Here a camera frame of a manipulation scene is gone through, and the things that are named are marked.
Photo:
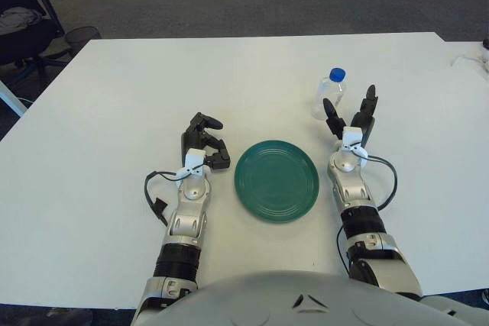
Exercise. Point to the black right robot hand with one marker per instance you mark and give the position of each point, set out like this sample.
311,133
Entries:
364,116

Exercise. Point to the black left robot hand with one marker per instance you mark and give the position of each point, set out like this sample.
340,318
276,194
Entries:
195,133

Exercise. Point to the clear bottle with blue cap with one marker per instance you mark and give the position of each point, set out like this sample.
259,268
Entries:
324,93

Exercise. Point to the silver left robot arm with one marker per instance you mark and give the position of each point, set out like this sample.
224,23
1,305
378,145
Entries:
187,223

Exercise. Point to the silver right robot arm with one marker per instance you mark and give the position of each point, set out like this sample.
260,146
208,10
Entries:
351,188

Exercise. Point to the green round plate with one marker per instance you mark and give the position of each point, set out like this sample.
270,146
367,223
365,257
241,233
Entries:
277,181

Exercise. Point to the black handheld device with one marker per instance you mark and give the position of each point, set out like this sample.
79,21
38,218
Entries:
486,43

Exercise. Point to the black mesh wastebasket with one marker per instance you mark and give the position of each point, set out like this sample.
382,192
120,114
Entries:
82,36

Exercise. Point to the white furniture leg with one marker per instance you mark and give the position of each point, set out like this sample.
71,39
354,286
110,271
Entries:
9,99

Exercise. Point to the silver robot torso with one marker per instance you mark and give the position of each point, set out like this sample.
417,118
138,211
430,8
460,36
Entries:
286,303

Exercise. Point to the black office chair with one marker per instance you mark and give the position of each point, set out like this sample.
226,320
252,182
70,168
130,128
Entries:
23,37

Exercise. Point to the grey cloth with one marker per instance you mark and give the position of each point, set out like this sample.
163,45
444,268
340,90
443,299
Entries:
15,18

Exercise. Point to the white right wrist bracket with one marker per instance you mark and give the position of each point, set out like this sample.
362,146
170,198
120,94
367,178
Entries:
351,136

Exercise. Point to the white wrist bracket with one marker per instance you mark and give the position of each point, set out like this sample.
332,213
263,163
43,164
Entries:
195,158
351,136

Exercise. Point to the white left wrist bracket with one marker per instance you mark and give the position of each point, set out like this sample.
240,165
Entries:
195,158

